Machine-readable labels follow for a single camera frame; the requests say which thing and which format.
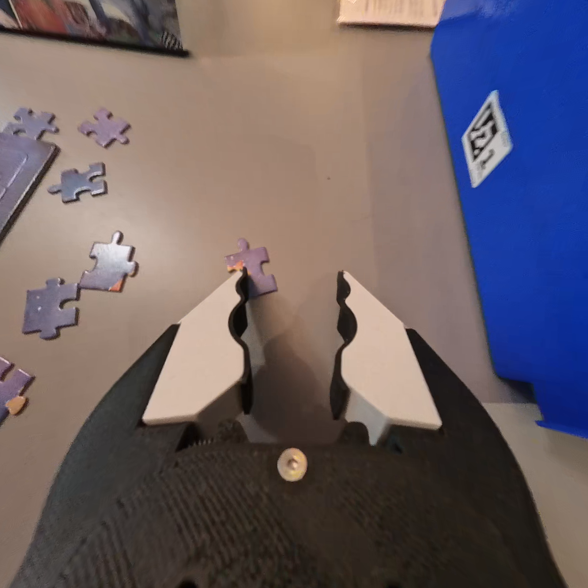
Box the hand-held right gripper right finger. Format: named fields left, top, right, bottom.
left=330, top=270, right=443, bottom=446

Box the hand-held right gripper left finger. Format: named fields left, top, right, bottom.
left=141, top=270, right=254, bottom=430

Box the purple puzzle piece orange mark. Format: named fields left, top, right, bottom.
left=225, top=238, right=278, bottom=299

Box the space jigsaw puzzle board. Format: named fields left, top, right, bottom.
left=0, top=133, right=60, bottom=244

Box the blue plastic bin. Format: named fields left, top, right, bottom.
left=429, top=0, right=588, bottom=439

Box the group of loose puzzle pieces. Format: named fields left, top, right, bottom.
left=0, top=107, right=139, bottom=427

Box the illustrated puzzle box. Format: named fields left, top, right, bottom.
left=0, top=0, right=190, bottom=58

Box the laminated instruction sheet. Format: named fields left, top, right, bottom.
left=337, top=0, right=446, bottom=29

